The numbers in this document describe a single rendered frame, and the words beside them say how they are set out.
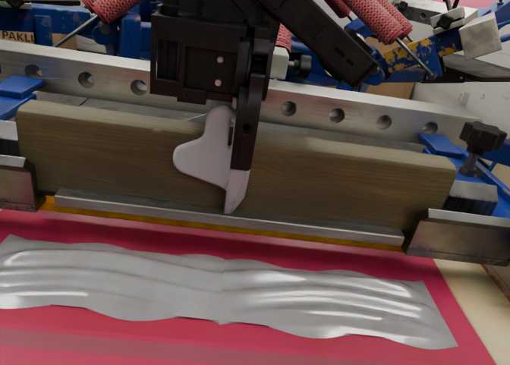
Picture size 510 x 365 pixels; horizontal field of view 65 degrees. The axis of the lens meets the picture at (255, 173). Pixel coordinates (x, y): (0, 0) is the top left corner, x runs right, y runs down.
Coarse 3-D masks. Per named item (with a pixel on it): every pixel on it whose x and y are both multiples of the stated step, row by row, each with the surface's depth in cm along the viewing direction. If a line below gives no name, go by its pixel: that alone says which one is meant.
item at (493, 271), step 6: (12, 120) 45; (480, 264) 39; (486, 270) 38; (492, 270) 38; (498, 270) 37; (504, 270) 36; (492, 276) 38; (498, 276) 37; (504, 276) 36; (498, 282) 37; (504, 282) 36; (504, 288) 36; (504, 294) 36
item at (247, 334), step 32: (256, 256) 35; (288, 256) 36; (320, 256) 37; (352, 256) 38; (384, 256) 38; (416, 256) 39; (448, 288) 36; (448, 320) 32; (352, 352) 28; (384, 352) 28; (416, 352) 29; (448, 352) 29; (480, 352) 30
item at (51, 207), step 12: (48, 204) 35; (96, 216) 36; (108, 216) 36; (120, 216) 36; (132, 216) 36; (144, 216) 36; (204, 228) 37; (216, 228) 37; (228, 228) 37; (240, 228) 37; (300, 240) 37; (312, 240) 37; (324, 240) 37; (336, 240) 37
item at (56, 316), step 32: (0, 224) 34; (32, 224) 35; (64, 224) 35; (96, 224) 36; (128, 224) 37; (160, 224) 37; (224, 256) 35; (0, 320) 26; (32, 320) 26; (64, 320) 27; (96, 320) 27; (128, 320) 27; (160, 320) 28; (192, 320) 28
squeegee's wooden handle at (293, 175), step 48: (48, 144) 31; (96, 144) 31; (144, 144) 31; (288, 144) 32; (336, 144) 34; (48, 192) 33; (144, 192) 34; (192, 192) 34; (288, 192) 34; (336, 192) 34; (384, 192) 34; (432, 192) 34
